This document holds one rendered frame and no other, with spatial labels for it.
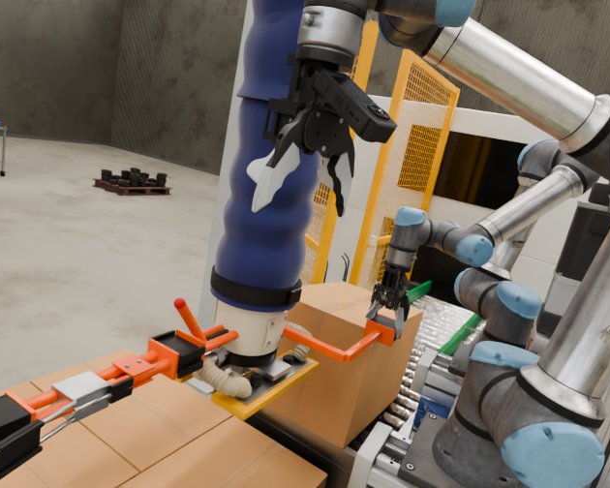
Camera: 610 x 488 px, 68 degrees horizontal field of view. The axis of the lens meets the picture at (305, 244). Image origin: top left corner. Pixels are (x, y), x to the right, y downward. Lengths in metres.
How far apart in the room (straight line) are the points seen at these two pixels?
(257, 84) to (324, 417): 1.06
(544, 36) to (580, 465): 10.18
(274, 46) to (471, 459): 0.84
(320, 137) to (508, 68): 0.30
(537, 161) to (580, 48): 9.24
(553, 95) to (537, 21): 10.03
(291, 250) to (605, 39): 9.91
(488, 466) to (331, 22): 0.72
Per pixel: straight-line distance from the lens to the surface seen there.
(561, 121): 0.77
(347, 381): 1.52
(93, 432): 1.66
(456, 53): 0.72
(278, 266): 1.04
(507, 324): 1.31
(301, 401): 1.62
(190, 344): 1.02
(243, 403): 1.08
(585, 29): 10.73
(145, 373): 0.93
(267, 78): 1.00
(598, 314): 0.70
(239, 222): 1.02
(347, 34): 0.57
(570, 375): 0.71
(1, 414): 0.82
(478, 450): 0.88
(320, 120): 0.56
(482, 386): 0.82
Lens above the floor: 1.54
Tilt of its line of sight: 13 degrees down
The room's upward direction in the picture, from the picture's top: 12 degrees clockwise
